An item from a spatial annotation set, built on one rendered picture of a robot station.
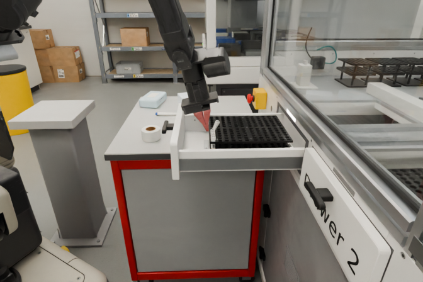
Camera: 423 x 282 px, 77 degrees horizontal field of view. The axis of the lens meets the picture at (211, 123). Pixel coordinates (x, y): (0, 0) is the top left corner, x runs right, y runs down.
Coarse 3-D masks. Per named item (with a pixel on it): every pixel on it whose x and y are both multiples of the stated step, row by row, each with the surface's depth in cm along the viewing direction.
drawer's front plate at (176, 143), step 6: (180, 108) 85; (180, 114) 81; (180, 120) 77; (174, 126) 73; (180, 126) 74; (174, 132) 70; (180, 132) 74; (174, 138) 66; (180, 138) 74; (174, 144) 65; (180, 144) 73; (174, 150) 65; (174, 156) 66; (174, 162) 66; (174, 168) 67; (174, 174) 68
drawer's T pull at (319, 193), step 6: (306, 186) 53; (312, 186) 52; (312, 192) 50; (318, 192) 50; (324, 192) 50; (312, 198) 50; (318, 198) 49; (324, 198) 49; (330, 198) 49; (318, 204) 48; (324, 204) 47
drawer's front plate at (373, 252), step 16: (304, 160) 64; (320, 160) 57; (304, 176) 64; (320, 176) 55; (304, 192) 64; (336, 192) 48; (336, 208) 48; (352, 208) 44; (320, 224) 55; (336, 224) 49; (352, 224) 43; (368, 224) 41; (336, 240) 49; (352, 240) 43; (368, 240) 39; (384, 240) 38; (352, 256) 43; (368, 256) 39; (384, 256) 37; (368, 272) 39
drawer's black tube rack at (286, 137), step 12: (228, 120) 84; (240, 120) 85; (252, 120) 85; (264, 120) 85; (276, 120) 85; (216, 132) 76; (228, 132) 76; (240, 132) 76; (252, 132) 76; (264, 132) 76; (276, 132) 77; (216, 144) 72; (228, 144) 76; (240, 144) 76; (252, 144) 76; (264, 144) 76; (276, 144) 76
